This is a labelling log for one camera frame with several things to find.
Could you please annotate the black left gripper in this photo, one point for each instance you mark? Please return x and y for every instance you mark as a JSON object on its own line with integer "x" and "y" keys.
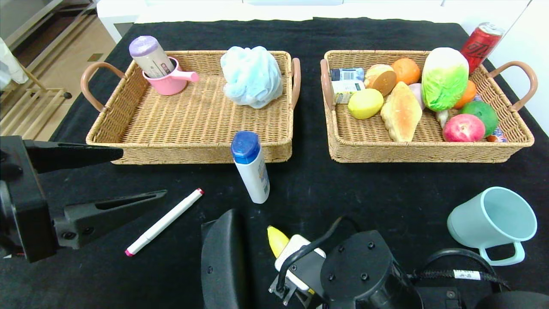
{"x": 26, "y": 201}

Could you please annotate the yellow banana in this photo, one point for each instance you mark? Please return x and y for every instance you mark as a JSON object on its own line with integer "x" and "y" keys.
{"x": 277, "y": 241}

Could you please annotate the yellow lemon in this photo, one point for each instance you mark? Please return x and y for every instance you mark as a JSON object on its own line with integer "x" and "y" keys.
{"x": 365, "y": 103}

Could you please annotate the pink round bun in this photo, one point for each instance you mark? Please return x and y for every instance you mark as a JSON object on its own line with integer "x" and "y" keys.
{"x": 381, "y": 80}

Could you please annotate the light teal mug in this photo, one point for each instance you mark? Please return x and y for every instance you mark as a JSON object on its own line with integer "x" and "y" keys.
{"x": 493, "y": 219}

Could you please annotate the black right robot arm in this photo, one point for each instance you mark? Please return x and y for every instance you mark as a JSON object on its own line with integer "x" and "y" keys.
{"x": 360, "y": 266}

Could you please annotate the wicker basket with toiletries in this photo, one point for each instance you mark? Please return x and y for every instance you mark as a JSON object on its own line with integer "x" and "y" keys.
{"x": 193, "y": 116}

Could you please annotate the wicker basket with food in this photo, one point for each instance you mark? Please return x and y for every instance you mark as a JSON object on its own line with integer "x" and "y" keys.
{"x": 472, "y": 148}

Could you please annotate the white marker pink ends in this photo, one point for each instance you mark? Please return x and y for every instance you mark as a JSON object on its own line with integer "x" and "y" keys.
{"x": 165, "y": 221}

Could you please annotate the black table cloth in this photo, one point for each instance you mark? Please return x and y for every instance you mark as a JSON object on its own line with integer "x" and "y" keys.
{"x": 85, "y": 283}

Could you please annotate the wooden rolling rack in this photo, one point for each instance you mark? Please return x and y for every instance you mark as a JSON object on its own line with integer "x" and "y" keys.
{"x": 47, "y": 90}

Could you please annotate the pink plastic cup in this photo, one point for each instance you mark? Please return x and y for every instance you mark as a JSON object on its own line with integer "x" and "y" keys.
{"x": 171, "y": 83}

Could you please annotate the white hanging cloth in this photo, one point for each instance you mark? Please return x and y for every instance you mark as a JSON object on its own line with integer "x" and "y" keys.
{"x": 8, "y": 64}

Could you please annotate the purple capped bottle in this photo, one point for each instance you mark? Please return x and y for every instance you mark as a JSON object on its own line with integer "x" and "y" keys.
{"x": 150, "y": 56}

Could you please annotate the black curved plastic object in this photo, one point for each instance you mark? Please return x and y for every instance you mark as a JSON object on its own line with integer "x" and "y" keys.
{"x": 223, "y": 266}

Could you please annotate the white bottle blue cap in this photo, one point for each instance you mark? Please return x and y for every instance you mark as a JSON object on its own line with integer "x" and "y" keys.
{"x": 255, "y": 176}

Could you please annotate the grey metal shelf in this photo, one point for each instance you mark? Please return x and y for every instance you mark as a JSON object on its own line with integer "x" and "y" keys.
{"x": 25, "y": 17}

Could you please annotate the light blue bath loofah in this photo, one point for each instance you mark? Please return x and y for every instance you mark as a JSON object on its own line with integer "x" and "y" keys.
{"x": 251, "y": 77}

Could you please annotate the white juice carton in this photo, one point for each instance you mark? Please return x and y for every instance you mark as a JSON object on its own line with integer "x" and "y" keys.
{"x": 341, "y": 92}

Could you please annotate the small blue labelled bottle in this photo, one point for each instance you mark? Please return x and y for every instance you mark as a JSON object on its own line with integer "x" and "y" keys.
{"x": 346, "y": 74}

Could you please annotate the golden bread loaf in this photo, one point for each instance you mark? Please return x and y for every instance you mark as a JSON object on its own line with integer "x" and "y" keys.
{"x": 402, "y": 113}

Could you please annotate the large orange fruit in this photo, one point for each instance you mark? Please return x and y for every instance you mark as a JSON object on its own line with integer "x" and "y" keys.
{"x": 407, "y": 71}

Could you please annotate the pale pink onion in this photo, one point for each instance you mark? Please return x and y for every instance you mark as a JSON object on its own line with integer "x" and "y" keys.
{"x": 419, "y": 92}

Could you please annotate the small white toy vegetable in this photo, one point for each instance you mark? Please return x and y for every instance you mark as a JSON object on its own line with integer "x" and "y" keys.
{"x": 441, "y": 120}

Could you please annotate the green white napa cabbage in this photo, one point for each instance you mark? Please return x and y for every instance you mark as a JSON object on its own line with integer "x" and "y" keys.
{"x": 444, "y": 73}

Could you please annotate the red apple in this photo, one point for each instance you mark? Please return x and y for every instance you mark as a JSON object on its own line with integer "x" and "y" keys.
{"x": 463, "y": 128}

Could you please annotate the small orange fruit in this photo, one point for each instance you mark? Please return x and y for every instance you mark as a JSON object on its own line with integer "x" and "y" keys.
{"x": 469, "y": 95}

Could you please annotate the green round fruit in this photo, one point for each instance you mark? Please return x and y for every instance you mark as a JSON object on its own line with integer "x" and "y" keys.
{"x": 484, "y": 112}

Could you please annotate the colourful snack wrapper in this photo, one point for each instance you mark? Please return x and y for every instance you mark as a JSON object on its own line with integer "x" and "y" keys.
{"x": 497, "y": 137}

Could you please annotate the red soda can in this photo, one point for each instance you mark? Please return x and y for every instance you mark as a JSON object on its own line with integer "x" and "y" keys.
{"x": 480, "y": 45}

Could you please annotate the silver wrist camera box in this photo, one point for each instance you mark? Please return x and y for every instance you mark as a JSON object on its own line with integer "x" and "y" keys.
{"x": 291, "y": 253}

